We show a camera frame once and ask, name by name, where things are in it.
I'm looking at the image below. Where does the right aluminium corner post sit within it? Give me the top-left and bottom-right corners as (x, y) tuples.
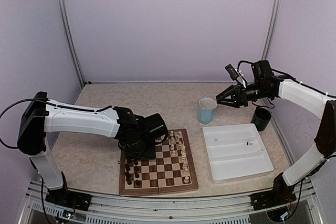
(261, 0), (281, 60)

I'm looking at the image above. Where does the white plastic divided tray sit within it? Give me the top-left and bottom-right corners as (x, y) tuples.
(202, 123), (274, 184)

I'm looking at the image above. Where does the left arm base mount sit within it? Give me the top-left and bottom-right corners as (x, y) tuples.
(46, 172), (92, 211)

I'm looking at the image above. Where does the front aluminium rail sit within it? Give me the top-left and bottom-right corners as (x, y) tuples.
(18, 179), (323, 224)

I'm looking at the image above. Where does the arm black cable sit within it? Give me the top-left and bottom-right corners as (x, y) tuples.
(0, 98), (48, 149)
(237, 60), (330, 96)

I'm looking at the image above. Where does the dark green mug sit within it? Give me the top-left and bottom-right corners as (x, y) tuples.
(251, 106), (271, 132)

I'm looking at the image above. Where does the aluminium corner post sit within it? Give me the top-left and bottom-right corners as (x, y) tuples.
(261, 0), (281, 60)
(57, 0), (86, 88)

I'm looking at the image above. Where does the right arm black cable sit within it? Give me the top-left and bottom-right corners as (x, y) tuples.
(237, 60), (330, 96)

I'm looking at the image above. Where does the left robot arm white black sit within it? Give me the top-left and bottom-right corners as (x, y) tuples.
(17, 91), (169, 206)

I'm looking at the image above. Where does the row of black chess pieces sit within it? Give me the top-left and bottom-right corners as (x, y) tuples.
(124, 158), (142, 188)

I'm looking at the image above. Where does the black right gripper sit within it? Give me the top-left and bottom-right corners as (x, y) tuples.
(216, 82), (271, 108)

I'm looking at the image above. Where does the left aluminium corner post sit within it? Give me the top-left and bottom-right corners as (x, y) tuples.
(57, 0), (86, 88)

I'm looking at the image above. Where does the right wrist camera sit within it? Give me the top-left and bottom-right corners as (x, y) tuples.
(225, 64), (239, 81)

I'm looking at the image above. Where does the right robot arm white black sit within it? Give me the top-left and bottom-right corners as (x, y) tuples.
(216, 60), (335, 205)

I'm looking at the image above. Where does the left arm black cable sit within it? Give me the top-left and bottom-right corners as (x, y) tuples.
(0, 98), (48, 149)

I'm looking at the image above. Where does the wooden chessboard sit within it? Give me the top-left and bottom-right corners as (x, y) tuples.
(119, 129), (198, 196)

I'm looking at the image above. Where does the light blue mug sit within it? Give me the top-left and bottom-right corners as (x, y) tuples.
(198, 97), (217, 125)

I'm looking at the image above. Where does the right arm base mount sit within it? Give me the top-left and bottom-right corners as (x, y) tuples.
(250, 173), (297, 210)

